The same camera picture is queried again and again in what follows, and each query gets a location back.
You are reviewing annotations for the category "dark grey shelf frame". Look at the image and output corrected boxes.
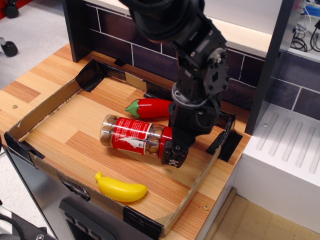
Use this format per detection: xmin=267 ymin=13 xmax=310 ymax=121
xmin=63 ymin=0 xmax=299 ymax=133

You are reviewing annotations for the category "black braided cable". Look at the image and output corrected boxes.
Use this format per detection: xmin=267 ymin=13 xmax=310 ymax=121
xmin=0 ymin=213 xmax=21 ymax=240

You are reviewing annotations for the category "yellow toy banana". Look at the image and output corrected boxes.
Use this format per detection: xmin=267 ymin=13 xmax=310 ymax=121
xmin=94 ymin=172 xmax=148 ymax=203

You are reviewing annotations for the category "black office chair wheel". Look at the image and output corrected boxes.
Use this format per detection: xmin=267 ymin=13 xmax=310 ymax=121
xmin=0 ymin=37 xmax=18 ymax=57

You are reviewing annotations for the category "red toy chili pepper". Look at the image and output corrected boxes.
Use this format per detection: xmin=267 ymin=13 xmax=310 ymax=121
xmin=125 ymin=98 xmax=172 ymax=119

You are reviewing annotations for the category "black control panel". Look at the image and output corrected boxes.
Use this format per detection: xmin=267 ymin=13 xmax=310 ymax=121
xmin=59 ymin=200 xmax=116 ymax=240

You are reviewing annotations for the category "white dish drainer sink unit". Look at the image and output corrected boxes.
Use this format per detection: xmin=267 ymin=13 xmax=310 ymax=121
xmin=234 ymin=104 xmax=320 ymax=233

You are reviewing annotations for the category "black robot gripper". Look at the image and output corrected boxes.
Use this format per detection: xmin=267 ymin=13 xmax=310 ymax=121
xmin=161 ymin=96 xmax=222 ymax=168

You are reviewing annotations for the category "cardboard fence with black tape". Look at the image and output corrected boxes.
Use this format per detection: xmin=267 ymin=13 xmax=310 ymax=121
xmin=0 ymin=56 xmax=249 ymax=240

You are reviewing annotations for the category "red-lidded spice bottle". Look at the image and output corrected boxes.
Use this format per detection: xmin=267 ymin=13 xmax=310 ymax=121
xmin=100 ymin=114 xmax=172 ymax=158

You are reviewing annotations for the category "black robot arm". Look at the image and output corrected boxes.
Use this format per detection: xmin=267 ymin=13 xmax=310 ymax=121
xmin=123 ymin=0 xmax=230 ymax=167

